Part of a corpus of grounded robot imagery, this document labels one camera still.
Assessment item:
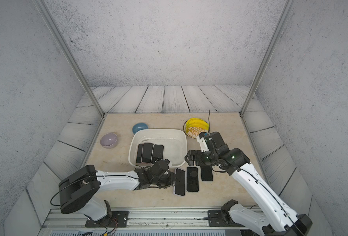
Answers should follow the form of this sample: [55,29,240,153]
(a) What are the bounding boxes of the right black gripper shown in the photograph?
[184,149,219,166]

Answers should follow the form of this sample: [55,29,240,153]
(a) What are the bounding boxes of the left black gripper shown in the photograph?
[151,171,184,190]

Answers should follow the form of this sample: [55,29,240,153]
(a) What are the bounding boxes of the black phone grey-green case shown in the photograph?
[186,167,199,192]

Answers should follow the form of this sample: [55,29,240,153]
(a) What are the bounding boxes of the black phone purple case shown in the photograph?
[151,145,164,164]

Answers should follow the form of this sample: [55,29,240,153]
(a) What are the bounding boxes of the white plastic storage box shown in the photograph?
[128,129,188,168]

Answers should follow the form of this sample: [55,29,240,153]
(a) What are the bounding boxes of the black phone green case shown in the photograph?
[200,166,213,182]

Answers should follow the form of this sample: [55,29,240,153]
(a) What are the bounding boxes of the black phone cream case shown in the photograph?
[174,168,186,197]

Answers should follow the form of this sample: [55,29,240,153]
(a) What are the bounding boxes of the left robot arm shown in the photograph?
[57,160,177,221]

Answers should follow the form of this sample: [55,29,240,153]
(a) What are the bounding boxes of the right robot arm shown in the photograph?
[184,148,313,236]

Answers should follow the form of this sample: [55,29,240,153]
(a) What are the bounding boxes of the black phone far left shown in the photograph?
[136,144,143,164]

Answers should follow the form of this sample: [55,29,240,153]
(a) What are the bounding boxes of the patterned plate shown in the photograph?
[183,124,203,139]

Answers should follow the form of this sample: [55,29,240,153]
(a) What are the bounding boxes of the yellow banana bunch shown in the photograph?
[184,118,209,132]

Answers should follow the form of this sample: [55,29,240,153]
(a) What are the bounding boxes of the blue bowl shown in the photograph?
[132,123,148,134]

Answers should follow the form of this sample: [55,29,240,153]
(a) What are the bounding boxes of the purple bowl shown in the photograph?
[100,133,118,148]

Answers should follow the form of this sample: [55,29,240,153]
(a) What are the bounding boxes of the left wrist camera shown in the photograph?
[150,159,171,178]

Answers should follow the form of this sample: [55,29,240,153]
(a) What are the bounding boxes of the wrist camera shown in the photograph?
[150,159,171,178]
[196,132,226,152]

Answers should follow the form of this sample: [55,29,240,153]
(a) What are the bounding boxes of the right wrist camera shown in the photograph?
[196,132,226,152]

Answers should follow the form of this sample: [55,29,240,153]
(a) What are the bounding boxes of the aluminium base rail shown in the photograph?
[39,207,256,236]

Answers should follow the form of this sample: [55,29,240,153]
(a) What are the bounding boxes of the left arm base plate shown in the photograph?
[85,210,129,228]

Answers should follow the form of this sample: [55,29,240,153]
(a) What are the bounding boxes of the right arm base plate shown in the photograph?
[203,210,243,227]

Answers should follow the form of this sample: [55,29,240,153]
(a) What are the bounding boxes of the right metal frame post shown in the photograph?
[240,0,296,117]

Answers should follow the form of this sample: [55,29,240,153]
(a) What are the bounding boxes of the metal frame post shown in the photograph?
[33,0,105,118]
[240,0,296,117]

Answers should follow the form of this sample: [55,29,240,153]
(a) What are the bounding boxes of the left metal frame post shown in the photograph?
[33,0,105,118]

